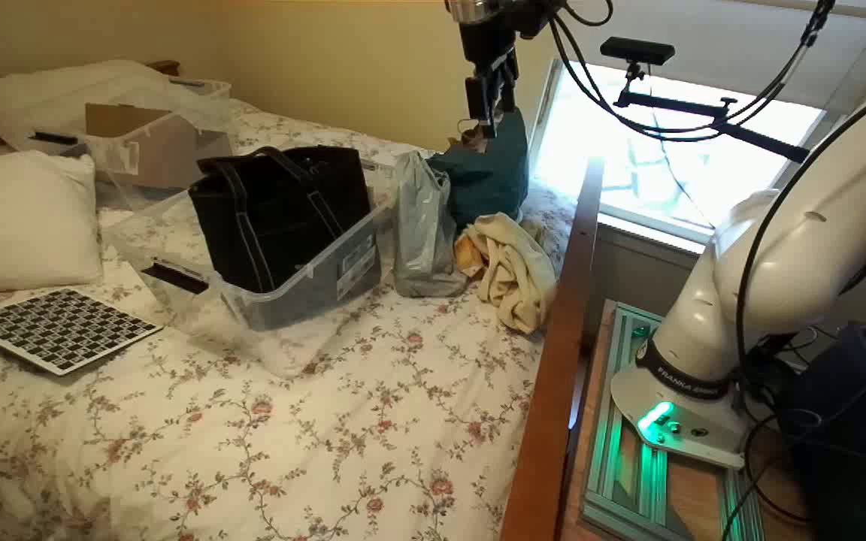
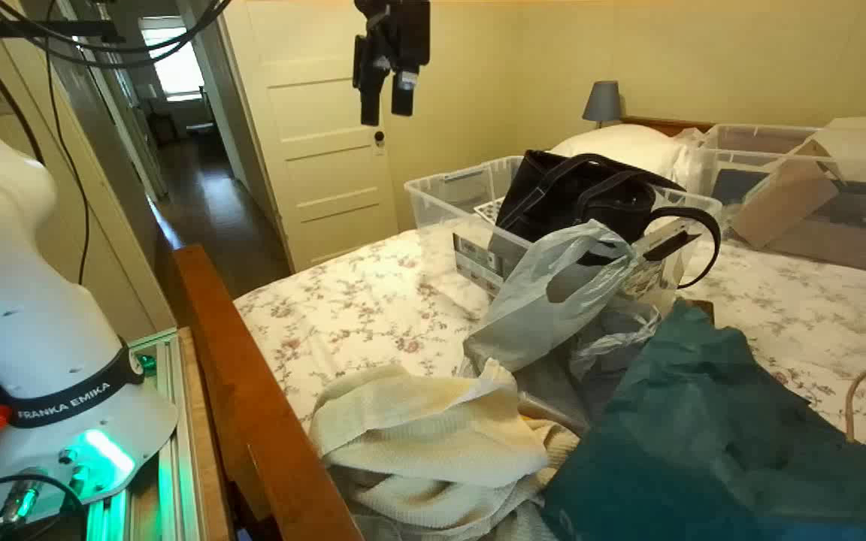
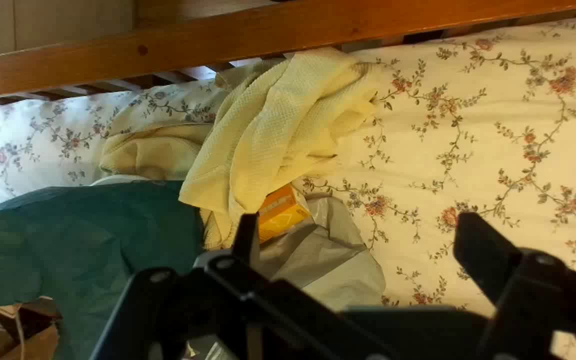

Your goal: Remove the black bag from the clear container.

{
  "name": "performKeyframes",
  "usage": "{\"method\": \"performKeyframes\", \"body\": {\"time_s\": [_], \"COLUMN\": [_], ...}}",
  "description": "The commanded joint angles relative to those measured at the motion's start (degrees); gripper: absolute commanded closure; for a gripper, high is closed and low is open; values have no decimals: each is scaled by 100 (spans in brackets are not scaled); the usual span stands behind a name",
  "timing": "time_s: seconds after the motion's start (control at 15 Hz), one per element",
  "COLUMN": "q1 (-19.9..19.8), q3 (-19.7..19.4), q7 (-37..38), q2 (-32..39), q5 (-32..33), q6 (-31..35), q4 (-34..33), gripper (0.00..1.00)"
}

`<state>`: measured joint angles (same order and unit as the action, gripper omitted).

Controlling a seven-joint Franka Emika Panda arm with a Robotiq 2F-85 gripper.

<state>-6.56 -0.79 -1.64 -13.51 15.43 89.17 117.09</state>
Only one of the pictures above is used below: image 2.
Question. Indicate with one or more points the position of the clear plastic storage container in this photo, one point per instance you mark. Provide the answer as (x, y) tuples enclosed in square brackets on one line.
[(451, 197)]

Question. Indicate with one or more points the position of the white pillow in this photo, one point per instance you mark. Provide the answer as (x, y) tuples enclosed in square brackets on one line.
[(634, 151)]

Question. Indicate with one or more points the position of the grey table lamp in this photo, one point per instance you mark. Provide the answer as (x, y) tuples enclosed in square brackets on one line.
[(603, 99)]

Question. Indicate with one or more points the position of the brown wooden bed footboard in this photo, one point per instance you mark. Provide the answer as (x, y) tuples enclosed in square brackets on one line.
[(255, 400)]

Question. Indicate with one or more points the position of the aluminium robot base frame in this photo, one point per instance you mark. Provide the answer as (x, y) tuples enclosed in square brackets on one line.
[(165, 470)]

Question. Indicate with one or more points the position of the black tote bag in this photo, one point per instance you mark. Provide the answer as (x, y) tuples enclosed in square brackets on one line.
[(572, 197)]

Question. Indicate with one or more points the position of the cream cloth bag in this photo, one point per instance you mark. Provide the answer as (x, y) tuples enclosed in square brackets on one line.
[(435, 431)]

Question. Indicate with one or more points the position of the white panel door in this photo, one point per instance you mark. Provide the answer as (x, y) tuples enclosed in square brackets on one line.
[(323, 138)]

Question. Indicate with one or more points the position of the brown cardboard box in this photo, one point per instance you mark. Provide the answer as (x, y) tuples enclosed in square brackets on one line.
[(783, 202)]

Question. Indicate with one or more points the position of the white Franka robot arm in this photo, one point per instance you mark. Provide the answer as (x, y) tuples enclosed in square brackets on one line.
[(21, 288)]

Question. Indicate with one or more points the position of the floral white bedspread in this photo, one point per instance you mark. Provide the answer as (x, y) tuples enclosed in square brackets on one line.
[(374, 300)]

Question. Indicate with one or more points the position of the teal cloth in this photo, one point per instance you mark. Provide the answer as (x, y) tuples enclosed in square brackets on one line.
[(714, 441)]

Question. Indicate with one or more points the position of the brown wooden headboard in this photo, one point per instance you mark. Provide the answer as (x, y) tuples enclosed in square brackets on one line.
[(670, 123)]

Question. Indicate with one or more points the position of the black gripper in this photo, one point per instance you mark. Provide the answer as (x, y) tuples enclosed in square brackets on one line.
[(402, 31)]

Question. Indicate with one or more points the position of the grey plastic shopping bag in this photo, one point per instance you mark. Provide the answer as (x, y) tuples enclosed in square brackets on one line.
[(543, 300)]

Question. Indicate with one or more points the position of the clear container holding cardboard box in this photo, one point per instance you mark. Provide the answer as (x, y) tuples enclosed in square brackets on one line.
[(752, 145)]

